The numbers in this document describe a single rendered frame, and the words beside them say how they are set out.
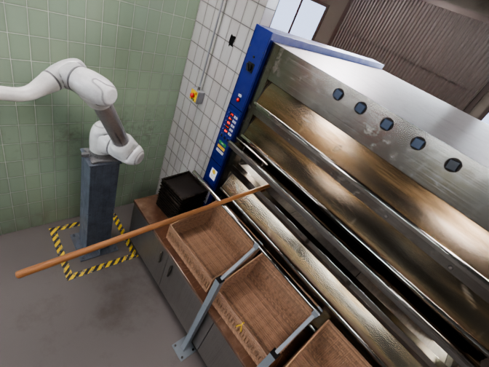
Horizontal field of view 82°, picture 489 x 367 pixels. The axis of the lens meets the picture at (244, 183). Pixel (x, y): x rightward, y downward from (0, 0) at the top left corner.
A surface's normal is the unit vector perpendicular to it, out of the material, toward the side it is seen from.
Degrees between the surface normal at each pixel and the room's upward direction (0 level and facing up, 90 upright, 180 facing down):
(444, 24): 90
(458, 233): 70
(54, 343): 0
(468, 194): 90
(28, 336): 0
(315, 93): 90
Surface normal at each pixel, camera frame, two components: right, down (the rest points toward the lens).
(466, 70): -0.72, 0.16
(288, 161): -0.54, -0.08
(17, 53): 0.62, 0.63
